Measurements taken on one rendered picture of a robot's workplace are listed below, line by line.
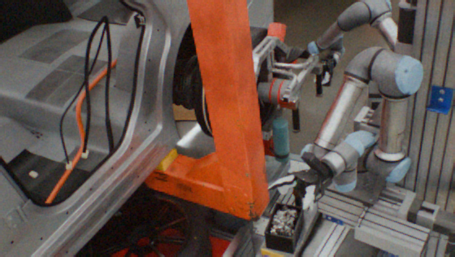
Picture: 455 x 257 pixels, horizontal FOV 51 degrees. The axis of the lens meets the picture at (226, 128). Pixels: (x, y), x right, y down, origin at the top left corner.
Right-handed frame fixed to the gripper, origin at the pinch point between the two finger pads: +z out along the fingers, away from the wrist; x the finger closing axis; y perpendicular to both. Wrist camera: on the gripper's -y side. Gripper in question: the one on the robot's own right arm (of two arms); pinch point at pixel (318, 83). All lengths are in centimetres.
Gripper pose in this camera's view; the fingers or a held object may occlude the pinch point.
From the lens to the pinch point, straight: 269.7
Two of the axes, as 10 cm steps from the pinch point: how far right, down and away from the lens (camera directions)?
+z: -4.8, 5.9, -6.6
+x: 8.7, 2.0, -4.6
